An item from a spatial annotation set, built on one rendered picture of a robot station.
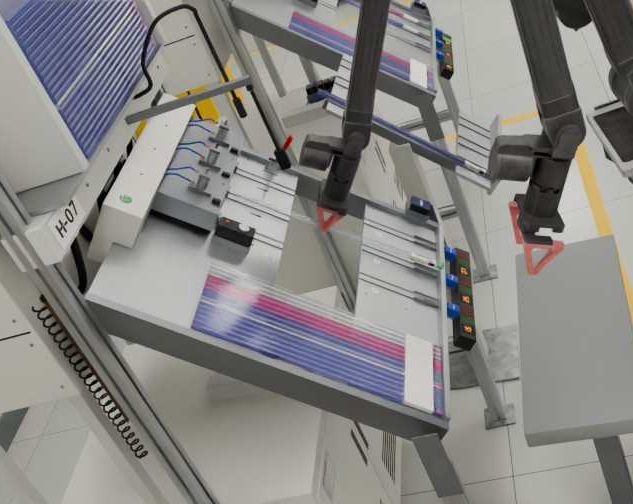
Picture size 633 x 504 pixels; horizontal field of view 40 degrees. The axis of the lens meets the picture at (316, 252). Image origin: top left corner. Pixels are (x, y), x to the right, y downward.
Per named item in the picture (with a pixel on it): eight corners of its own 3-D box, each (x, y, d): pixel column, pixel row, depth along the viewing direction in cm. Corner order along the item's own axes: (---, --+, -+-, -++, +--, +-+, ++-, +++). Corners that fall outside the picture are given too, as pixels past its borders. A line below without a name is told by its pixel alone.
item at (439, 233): (430, 247, 223) (443, 225, 219) (434, 442, 170) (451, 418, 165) (426, 245, 223) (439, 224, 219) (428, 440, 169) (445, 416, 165)
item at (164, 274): (291, 192, 218) (298, 175, 215) (250, 375, 164) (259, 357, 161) (165, 142, 213) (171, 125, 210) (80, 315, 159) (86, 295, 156)
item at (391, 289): (430, 237, 222) (436, 228, 220) (434, 431, 168) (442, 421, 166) (361, 210, 219) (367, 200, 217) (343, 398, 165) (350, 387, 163)
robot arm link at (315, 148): (367, 136, 181) (364, 119, 189) (313, 123, 180) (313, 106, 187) (350, 186, 188) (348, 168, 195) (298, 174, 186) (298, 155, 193)
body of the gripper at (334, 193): (317, 208, 191) (326, 180, 187) (320, 184, 199) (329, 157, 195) (345, 216, 192) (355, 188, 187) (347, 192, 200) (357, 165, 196)
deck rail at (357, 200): (430, 242, 225) (441, 224, 221) (430, 247, 223) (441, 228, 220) (166, 139, 215) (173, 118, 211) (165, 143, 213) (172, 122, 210)
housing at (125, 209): (179, 152, 214) (196, 104, 206) (125, 272, 174) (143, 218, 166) (148, 140, 213) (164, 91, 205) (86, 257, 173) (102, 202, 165)
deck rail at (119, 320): (434, 442, 170) (449, 421, 166) (434, 449, 168) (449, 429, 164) (79, 315, 159) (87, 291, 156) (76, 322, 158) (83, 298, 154)
